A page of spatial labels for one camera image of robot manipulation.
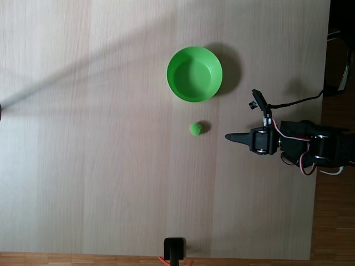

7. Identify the green pompom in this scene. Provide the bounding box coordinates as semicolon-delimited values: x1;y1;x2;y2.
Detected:
189;122;205;137

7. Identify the green plastic bowl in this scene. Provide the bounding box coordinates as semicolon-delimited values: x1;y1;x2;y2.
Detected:
166;46;224;103

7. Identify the dark object with white stripe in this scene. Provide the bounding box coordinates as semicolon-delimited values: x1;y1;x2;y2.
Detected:
326;27;351;92

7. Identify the red white servo wire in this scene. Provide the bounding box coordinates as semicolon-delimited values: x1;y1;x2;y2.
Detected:
270;117;313;142
280;151;317;176

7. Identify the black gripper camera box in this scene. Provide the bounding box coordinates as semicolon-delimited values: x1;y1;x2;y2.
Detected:
248;89;273;128

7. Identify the black camera cable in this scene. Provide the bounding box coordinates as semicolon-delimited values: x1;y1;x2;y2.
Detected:
266;89;324;109

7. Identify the white cable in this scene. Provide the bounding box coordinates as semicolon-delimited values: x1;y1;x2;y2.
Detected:
318;165;345;176

